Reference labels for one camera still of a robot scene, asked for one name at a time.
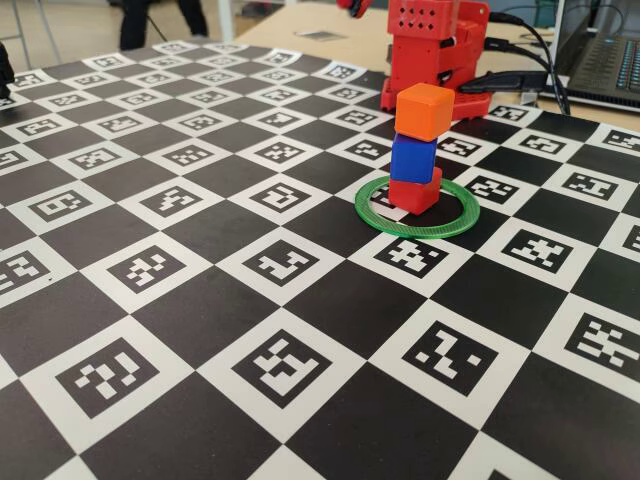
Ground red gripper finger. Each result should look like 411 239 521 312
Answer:
336 0 375 19

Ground orange cube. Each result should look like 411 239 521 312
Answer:
393 83 456 143

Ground blue cube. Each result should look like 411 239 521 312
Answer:
389 133 439 185

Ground red cube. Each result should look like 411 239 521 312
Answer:
388 167 444 216

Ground small printed marker sheet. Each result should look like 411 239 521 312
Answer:
293 29 347 42

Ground white table leg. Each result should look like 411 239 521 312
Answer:
217 0 236 44

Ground dark trousered person legs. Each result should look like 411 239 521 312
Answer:
118 0 210 52

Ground dark laptop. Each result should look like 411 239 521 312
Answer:
542 0 640 112

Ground black white marker board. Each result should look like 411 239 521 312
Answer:
0 39 640 480

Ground black usb cable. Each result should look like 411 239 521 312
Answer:
482 37 562 101

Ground thick black plug cable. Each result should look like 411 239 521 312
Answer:
458 69 549 96

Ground thin black cable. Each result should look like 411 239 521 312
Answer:
488 10 572 116

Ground green plastic ring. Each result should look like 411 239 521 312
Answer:
354 174 481 239

